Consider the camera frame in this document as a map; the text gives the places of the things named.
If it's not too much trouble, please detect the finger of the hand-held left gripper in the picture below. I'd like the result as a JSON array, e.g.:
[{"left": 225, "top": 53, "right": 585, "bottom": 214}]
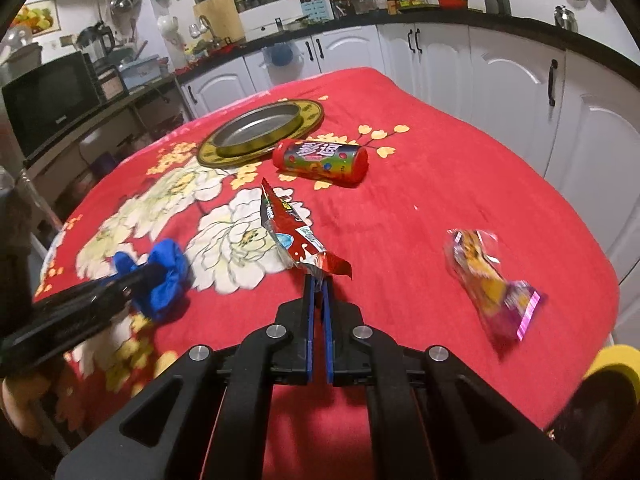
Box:
[{"left": 65, "top": 261, "right": 169, "bottom": 321}]

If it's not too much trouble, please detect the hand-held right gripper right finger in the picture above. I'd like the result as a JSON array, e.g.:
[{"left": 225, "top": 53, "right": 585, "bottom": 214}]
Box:
[{"left": 321, "top": 277, "right": 580, "bottom": 480}]

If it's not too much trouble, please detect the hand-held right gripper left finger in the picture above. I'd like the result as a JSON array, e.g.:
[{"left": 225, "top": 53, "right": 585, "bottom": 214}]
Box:
[{"left": 55, "top": 275, "right": 316, "bottom": 480}]

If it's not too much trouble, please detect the red snack wrapper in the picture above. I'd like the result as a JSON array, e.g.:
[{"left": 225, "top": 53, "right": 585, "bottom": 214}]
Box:
[{"left": 260, "top": 178, "right": 353, "bottom": 279}]

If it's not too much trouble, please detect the yellow bin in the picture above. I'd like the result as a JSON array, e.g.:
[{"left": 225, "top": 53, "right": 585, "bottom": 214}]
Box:
[{"left": 544, "top": 344, "right": 640, "bottom": 480}]

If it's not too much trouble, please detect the person's left hand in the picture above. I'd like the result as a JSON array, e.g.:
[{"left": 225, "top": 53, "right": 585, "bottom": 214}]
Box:
[{"left": 0, "top": 374, "right": 52, "bottom": 437}]

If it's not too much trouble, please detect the red floral blanket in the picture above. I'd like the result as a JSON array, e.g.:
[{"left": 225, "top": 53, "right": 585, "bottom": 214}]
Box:
[{"left": 31, "top": 66, "right": 622, "bottom": 480}]

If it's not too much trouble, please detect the red cylindrical snack can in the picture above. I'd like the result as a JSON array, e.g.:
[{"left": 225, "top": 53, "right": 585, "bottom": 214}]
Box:
[{"left": 273, "top": 139, "right": 370, "bottom": 188}]

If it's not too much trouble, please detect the purple yellow snack packet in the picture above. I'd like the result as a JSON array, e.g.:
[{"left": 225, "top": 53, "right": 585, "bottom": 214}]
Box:
[{"left": 444, "top": 228, "right": 544, "bottom": 347}]

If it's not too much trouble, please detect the black microwave oven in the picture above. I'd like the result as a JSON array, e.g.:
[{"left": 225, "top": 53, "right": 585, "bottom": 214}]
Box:
[{"left": 1, "top": 51, "right": 102, "bottom": 159}]

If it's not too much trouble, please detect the round metal tray gold rim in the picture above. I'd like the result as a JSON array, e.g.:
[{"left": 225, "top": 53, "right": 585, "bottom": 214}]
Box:
[{"left": 197, "top": 98, "right": 325, "bottom": 167}]

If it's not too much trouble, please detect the light blue plastic box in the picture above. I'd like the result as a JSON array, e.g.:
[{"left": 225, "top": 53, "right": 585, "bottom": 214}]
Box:
[{"left": 119, "top": 55, "right": 162, "bottom": 90}]

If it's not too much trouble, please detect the blue hanging cloth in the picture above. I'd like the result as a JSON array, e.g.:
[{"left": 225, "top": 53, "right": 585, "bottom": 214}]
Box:
[{"left": 269, "top": 43, "right": 295, "bottom": 67}]

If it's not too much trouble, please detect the wooden cutting board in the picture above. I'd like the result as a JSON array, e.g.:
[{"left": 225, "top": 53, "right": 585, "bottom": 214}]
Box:
[{"left": 193, "top": 0, "right": 246, "bottom": 44}]

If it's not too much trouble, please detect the blue knife block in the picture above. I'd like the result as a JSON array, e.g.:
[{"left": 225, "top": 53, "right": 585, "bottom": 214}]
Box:
[{"left": 301, "top": 0, "right": 335, "bottom": 21}]

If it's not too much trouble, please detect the black kitchen countertop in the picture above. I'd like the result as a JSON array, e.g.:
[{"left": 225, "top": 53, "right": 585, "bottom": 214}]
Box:
[{"left": 177, "top": 7, "right": 640, "bottom": 88}]

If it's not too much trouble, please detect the steel kettle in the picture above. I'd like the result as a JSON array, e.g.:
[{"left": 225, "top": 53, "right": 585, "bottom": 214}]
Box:
[{"left": 553, "top": 5, "right": 580, "bottom": 33}]

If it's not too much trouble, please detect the fruit wall picture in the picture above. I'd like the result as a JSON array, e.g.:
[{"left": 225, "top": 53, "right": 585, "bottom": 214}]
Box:
[{"left": 12, "top": 4, "right": 56, "bottom": 37}]

